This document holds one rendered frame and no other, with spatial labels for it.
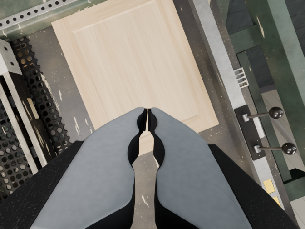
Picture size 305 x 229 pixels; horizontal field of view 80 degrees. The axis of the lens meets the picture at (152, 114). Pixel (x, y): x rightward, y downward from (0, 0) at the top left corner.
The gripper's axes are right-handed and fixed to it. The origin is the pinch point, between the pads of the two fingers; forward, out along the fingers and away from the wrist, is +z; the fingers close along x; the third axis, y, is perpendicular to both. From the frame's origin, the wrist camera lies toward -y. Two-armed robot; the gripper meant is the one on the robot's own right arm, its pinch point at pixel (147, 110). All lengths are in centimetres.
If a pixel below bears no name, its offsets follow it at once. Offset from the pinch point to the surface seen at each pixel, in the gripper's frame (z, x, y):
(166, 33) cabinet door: 62, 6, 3
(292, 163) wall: 178, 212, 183
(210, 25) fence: 62, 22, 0
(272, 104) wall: 275, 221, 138
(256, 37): 68, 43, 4
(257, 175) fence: 36, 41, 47
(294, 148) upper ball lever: 31, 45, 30
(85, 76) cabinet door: 54, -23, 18
